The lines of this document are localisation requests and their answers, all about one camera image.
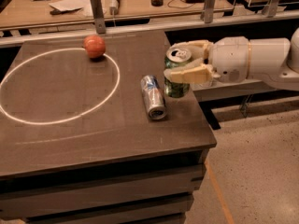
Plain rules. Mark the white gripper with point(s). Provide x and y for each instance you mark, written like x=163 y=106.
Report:
x=230 y=59

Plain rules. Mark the green soda can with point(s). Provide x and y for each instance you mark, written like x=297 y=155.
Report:
x=175 y=59

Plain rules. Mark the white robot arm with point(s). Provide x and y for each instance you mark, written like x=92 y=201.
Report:
x=273 y=61

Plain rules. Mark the silver blue energy drink can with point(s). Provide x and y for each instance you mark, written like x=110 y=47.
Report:
x=153 y=98

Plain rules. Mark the grey low shelf bench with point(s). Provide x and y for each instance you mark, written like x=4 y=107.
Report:
x=227 y=90

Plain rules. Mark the red apple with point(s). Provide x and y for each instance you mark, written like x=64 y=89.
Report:
x=94 y=45

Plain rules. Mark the white cylindrical tool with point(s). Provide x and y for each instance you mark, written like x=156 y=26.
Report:
x=114 y=7

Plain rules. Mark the white paper sheets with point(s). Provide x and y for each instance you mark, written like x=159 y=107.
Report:
x=66 y=6

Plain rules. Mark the grey wooden drawer cabinet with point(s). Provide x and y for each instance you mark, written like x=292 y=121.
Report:
x=72 y=188

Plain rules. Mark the metal bracket post right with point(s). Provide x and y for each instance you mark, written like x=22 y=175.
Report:
x=270 y=9

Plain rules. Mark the metal bracket post left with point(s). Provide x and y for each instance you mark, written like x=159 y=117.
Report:
x=98 y=16

